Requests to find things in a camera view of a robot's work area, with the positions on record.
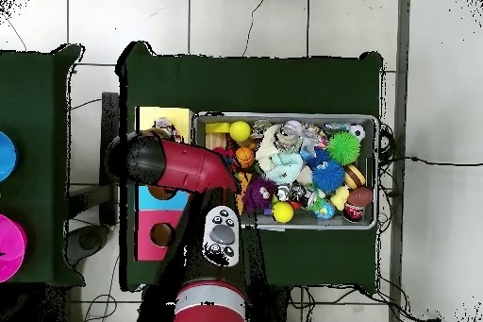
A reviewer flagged mint green knitted cloth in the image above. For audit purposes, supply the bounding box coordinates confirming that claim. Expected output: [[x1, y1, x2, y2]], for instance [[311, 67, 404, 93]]
[[263, 151, 305, 185]]

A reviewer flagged black frame beside table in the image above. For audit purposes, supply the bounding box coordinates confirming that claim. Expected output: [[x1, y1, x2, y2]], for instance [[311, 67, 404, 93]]
[[66, 91, 121, 267]]

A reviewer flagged shallow wire mesh bin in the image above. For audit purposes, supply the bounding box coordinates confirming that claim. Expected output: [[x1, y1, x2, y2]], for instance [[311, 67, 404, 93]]
[[193, 110, 379, 231]]

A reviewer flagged green spiky puffer ball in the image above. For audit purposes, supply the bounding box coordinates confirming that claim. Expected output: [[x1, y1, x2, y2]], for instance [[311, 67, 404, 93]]
[[326, 129, 362, 167]]

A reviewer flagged cream knitted cloth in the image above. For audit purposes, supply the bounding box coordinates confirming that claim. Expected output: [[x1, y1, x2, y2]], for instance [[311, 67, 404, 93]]
[[254, 124, 283, 173]]

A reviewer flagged black floor cable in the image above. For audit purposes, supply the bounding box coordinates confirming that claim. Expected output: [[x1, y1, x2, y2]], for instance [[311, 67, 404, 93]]
[[378, 155, 483, 167]]

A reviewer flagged brown toy football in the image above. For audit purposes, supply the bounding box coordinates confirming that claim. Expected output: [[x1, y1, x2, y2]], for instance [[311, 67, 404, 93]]
[[346, 186, 375, 209]]

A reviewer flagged silver drink can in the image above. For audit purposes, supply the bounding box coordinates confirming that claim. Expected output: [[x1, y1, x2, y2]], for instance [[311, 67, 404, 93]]
[[272, 120, 304, 150]]

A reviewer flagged orange toy basketball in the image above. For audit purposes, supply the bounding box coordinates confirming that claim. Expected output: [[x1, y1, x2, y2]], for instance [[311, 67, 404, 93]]
[[234, 146, 257, 169]]

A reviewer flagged blue spiky puffer ball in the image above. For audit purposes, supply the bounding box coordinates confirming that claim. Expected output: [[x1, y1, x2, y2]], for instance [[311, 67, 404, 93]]
[[311, 158, 346, 194]]

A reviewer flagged dark green side table cloth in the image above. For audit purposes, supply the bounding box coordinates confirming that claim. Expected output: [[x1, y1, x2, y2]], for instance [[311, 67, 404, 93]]
[[0, 43, 86, 287]]

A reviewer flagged purple spiky monster toy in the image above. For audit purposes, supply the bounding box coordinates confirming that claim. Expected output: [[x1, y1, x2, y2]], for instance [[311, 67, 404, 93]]
[[241, 176, 278, 212]]

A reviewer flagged magenta bowl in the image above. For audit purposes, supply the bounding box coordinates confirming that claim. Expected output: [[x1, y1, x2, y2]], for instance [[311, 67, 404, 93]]
[[0, 213, 27, 283]]

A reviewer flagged blue bowl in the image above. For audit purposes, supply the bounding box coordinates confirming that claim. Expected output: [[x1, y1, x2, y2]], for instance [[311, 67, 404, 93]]
[[0, 130, 19, 183]]

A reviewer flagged plain yellow ball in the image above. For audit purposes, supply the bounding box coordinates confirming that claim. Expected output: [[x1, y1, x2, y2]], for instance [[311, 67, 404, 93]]
[[228, 120, 253, 143]]

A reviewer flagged wooden box with three holes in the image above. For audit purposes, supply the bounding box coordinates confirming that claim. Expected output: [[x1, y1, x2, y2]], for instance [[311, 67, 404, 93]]
[[134, 105, 195, 262]]

